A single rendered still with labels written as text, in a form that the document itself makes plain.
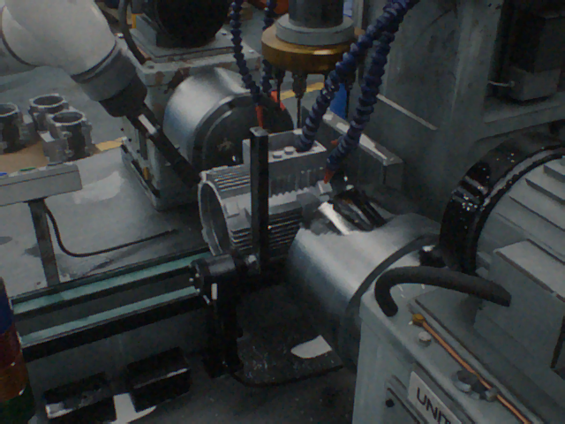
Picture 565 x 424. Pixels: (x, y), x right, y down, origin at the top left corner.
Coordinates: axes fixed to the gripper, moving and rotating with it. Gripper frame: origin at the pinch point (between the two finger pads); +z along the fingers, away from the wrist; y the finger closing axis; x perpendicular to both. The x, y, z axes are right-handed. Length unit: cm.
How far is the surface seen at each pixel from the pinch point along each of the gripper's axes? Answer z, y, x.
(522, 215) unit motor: -13, -63, -22
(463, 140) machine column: 14.6, -23.9, -39.9
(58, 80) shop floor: 112, 367, 28
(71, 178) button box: -4.3, 15.2, 17.6
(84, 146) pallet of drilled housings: 85, 207, 31
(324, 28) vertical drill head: -11.1, -10.5, -31.3
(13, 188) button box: -9.6, 15.3, 26.1
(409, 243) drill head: 3.1, -43.6, -17.1
